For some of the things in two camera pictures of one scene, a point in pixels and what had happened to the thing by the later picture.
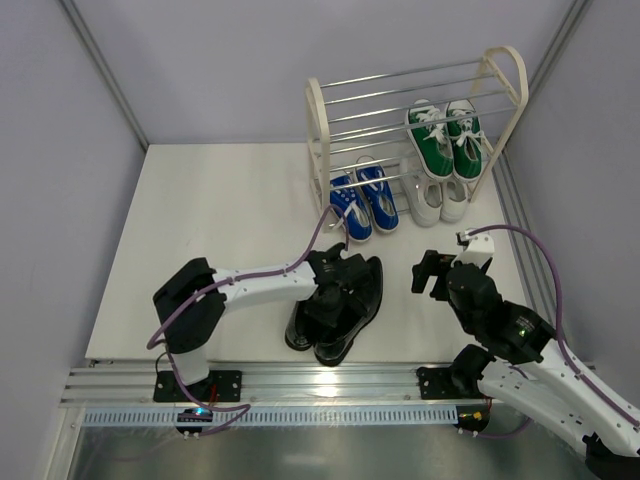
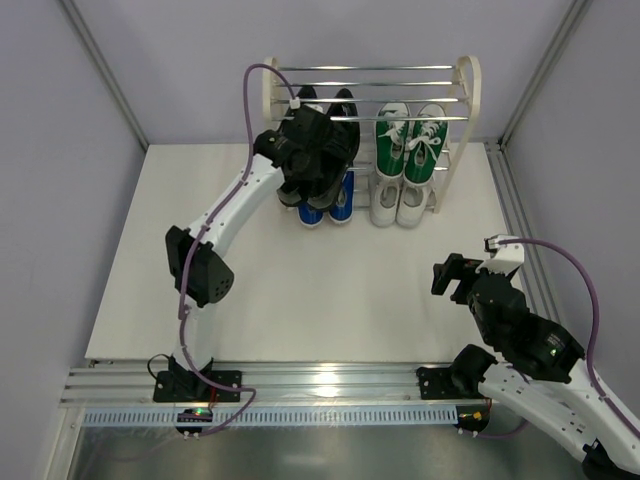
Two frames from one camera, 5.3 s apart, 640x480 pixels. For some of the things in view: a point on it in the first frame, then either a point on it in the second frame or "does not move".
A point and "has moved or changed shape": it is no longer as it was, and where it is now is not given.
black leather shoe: [332, 346] → [344, 107]
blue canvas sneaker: [355, 208] → [310, 216]
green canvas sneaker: [465, 140] → [427, 139]
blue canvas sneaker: [383, 212] → [344, 209]
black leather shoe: [300, 332] → [307, 92]
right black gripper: [431, 270] → [463, 275]
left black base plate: [217, 386] does not move
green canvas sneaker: [432, 141] → [391, 137]
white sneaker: [426, 196] → [384, 199]
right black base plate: [437, 383] does not move
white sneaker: [454, 199] → [412, 204]
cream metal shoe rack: [443, 122] has moved or changed shape
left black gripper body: [329, 308] → [323, 163]
